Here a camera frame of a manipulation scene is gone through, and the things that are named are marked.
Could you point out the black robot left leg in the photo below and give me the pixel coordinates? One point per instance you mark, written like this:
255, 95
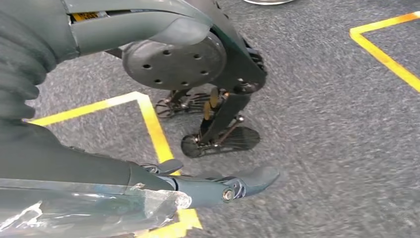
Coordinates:
167, 108

